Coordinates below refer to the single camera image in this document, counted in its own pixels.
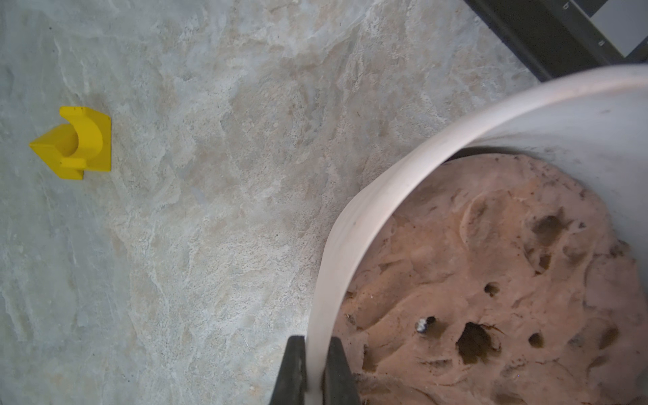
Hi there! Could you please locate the black grey chessboard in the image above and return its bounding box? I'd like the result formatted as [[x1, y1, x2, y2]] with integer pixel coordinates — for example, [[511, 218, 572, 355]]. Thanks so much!
[[467, 0, 647, 82]]

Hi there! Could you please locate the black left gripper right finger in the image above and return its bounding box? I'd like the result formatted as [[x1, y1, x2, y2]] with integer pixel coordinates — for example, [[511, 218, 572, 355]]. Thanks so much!
[[323, 337, 361, 405]]

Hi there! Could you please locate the white ribbed ceramic pot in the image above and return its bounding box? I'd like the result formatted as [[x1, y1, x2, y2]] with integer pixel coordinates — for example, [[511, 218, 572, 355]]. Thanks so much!
[[305, 66, 647, 404]]

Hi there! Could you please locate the yellow plastic block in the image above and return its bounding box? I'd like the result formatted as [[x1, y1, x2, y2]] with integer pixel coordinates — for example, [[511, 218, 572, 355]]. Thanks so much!
[[30, 106, 111, 181]]

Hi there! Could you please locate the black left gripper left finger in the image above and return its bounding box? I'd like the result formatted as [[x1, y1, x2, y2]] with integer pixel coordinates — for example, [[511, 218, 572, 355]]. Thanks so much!
[[269, 335, 306, 405]]

